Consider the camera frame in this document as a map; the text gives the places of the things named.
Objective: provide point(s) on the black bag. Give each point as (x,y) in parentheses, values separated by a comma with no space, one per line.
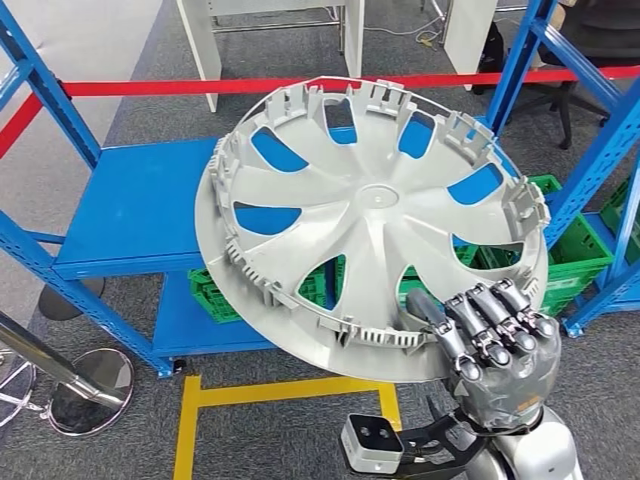
(490,56)

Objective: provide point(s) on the white desk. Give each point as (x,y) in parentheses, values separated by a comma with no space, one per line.
(467,40)
(200,40)

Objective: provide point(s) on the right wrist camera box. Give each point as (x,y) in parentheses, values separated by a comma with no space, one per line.
(370,444)

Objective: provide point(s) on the black office chair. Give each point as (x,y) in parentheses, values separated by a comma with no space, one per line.
(564,106)

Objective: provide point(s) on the chrome barrier stanchion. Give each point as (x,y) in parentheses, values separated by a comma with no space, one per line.
(95,397)

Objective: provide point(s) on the dull grey base stanchion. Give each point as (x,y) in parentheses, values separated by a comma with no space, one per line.
(75,301)

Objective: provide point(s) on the silver plastic wheel hubcap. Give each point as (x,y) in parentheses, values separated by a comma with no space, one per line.
(375,199)

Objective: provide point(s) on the green plastic crate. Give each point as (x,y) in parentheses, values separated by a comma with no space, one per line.
(623,212)
(215,301)
(575,258)
(322,285)

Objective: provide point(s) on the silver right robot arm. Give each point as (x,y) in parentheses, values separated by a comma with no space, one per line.
(540,450)

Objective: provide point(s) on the black stool chrome base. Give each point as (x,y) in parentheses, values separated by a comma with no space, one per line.
(15,391)

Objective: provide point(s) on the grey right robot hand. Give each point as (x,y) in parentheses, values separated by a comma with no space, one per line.
(505,384)

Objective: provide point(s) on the yellow floor tape square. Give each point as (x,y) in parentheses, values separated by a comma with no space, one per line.
(187,430)

